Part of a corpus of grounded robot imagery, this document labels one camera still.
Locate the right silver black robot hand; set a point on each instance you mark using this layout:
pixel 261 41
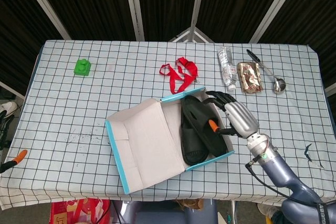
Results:
pixel 240 119

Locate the left robot hand orange thumb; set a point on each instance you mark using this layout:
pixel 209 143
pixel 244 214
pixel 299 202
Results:
pixel 15 159

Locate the black rubber slipper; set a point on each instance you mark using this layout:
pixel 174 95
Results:
pixel 199 117
pixel 193 146

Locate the blue shoebox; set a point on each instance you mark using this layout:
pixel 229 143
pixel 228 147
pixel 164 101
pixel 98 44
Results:
pixel 149 142

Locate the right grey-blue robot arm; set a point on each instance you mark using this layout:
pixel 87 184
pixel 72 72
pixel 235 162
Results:
pixel 278 169

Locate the gold foil snack packet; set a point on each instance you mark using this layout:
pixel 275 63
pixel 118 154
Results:
pixel 249 78

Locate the white sneaker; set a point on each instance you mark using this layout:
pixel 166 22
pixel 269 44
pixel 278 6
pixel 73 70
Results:
pixel 7 108

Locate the clear plastic water bottle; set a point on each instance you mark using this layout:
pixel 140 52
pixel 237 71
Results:
pixel 228 68

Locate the white black checkered tablecloth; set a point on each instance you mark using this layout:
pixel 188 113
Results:
pixel 65 119

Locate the red patterned bag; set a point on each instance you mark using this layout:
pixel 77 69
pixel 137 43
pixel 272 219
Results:
pixel 76 211

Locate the brown paper bag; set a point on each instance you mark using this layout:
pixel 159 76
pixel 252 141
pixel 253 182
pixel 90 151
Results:
pixel 191 203

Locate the green toy brick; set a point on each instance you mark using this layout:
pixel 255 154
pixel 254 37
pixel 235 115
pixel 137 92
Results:
pixel 82 68

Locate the dark blue chair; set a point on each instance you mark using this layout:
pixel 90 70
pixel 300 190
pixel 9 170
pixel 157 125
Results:
pixel 170 214

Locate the white metal stand frame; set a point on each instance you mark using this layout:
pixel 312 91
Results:
pixel 193 35

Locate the black folding screen white frame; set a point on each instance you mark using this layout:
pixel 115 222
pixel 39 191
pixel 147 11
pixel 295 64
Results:
pixel 92 1

